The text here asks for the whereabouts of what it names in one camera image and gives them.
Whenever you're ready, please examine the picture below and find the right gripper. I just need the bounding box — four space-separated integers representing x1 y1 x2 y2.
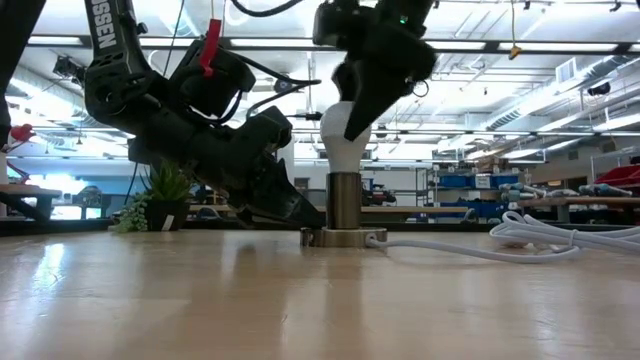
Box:
331 27 439 143

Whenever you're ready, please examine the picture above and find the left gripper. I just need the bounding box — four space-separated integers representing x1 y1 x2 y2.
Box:
129 105 326 230

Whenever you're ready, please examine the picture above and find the white lightbulb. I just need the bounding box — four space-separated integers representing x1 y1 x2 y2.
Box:
319 101 374 174

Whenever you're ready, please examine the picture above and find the brass lamp base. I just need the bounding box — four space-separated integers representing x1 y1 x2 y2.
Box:
301 172 389 249

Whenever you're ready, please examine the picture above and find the white power cord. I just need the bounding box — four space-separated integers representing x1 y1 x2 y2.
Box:
367 210 640 265

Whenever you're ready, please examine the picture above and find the potted green plant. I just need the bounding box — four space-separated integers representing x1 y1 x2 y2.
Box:
110 162 194 234

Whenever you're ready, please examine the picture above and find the blue storage bin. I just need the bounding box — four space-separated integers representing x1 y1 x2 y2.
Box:
438 172 521 190

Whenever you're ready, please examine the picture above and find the long wooden workbench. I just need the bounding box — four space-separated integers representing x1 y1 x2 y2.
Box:
188 203 469 217

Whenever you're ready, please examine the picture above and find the black overhead light bar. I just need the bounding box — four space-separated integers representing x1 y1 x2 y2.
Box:
27 33 640 56

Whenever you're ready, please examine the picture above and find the red tag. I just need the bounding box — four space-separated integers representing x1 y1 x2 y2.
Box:
199 18 223 79

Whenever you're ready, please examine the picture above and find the yellow hanging plug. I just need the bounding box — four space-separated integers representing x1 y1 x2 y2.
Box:
507 0 524 62

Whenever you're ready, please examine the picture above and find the white ceiling air vent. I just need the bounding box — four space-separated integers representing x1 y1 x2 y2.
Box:
555 56 579 87

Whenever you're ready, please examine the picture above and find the wooden table with black legs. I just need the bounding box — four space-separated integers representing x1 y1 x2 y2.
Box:
0 182 64 222

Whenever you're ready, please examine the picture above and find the wooden table with grey legs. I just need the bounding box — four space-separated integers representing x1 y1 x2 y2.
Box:
517 195 640 224

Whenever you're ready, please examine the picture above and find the red storage bin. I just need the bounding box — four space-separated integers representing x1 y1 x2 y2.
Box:
593 163 640 189

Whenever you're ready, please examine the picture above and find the thin dark wrist cable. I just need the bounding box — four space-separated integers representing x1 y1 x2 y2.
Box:
219 49 322 126

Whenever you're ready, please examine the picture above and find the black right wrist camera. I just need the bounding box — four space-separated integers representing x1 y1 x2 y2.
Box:
312 0 354 50

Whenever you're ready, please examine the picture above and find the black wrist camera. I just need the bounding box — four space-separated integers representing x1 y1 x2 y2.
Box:
168 38 257 119
312 0 354 50

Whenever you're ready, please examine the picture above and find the dark looped cable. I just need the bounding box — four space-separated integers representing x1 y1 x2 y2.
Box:
229 0 306 18

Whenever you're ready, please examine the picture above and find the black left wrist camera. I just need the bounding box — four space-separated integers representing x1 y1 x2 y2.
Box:
168 38 257 119

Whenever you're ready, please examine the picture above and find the black aluminium table frame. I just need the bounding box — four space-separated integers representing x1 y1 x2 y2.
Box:
0 218 640 242

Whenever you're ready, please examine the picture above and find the black ceiling-mounted camera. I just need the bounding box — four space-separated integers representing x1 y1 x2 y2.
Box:
52 54 87 85

